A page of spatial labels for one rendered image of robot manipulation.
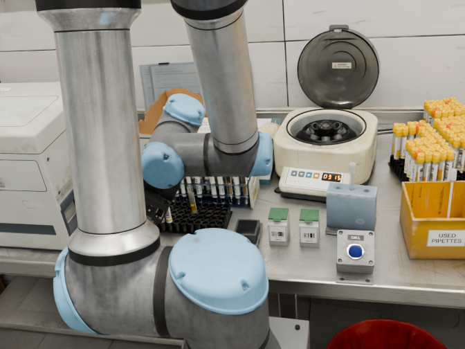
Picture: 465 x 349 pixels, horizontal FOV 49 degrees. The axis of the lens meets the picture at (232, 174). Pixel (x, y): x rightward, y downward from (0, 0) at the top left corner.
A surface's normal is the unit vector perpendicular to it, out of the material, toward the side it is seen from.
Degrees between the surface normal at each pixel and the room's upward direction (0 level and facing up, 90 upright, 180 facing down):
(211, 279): 10
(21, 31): 90
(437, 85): 90
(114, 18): 126
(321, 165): 90
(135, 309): 65
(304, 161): 90
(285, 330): 3
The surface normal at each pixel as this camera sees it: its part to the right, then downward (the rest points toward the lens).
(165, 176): -0.12, 0.56
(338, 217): -0.33, 0.52
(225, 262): 0.05, -0.81
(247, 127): 0.64, 0.58
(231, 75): 0.33, 0.75
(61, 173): 0.97, 0.02
